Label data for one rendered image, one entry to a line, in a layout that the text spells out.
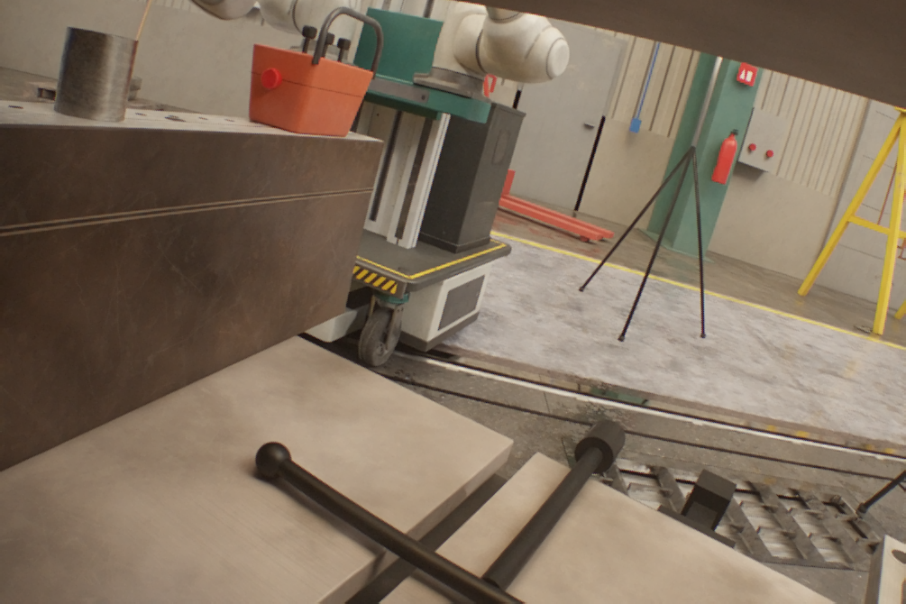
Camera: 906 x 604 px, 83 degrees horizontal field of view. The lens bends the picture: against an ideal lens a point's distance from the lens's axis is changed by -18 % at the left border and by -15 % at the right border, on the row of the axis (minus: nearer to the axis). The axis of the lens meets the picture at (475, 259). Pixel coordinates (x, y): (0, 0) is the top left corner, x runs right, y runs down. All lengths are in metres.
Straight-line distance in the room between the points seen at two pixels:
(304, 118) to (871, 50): 0.86
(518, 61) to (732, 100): 5.34
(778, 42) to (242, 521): 0.66
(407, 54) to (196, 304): 1.23
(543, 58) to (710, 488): 1.03
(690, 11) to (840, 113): 8.56
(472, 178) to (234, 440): 1.37
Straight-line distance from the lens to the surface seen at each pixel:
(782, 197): 8.37
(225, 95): 7.77
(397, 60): 1.92
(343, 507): 0.70
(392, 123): 2.00
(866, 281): 9.39
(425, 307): 1.84
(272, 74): 0.97
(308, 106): 0.97
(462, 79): 1.66
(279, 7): 2.03
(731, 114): 6.75
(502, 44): 1.52
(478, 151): 1.99
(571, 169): 7.31
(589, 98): 7.32
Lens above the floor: 0.79
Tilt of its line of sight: 13 degrees down
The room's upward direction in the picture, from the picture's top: 16 degrees clockwise
